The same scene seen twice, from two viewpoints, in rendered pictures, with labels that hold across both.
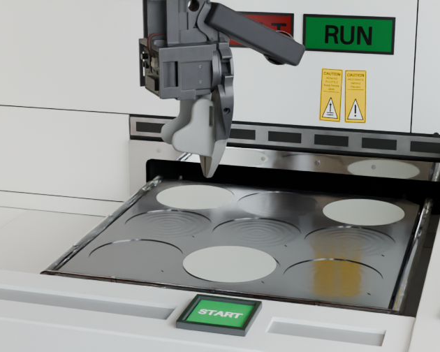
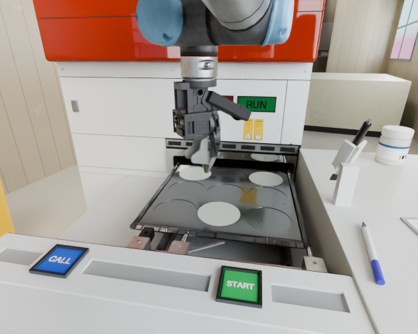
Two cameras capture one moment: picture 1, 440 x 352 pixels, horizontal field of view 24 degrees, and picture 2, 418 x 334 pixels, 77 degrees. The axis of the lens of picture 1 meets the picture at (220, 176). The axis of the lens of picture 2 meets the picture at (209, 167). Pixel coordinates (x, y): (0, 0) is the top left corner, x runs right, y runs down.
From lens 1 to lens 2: 50 cm
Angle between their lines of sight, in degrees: 8
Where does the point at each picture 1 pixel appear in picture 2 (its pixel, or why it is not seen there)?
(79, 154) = (145, 154)
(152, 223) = (180, 189)
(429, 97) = (288, 129)
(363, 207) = (265, 175)
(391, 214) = (277, 179)
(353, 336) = (324, 297)
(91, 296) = (158, 268)
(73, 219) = (144, 179)
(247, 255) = (225, 207)
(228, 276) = (219, 222)
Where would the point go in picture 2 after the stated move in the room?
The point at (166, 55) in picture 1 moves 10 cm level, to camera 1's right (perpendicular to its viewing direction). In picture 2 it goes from (188, 118) to (237, 117)
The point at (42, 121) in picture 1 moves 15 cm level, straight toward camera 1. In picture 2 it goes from (130, 141) to (131, 155)
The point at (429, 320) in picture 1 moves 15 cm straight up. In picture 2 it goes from (365, 282) to (398, 178)
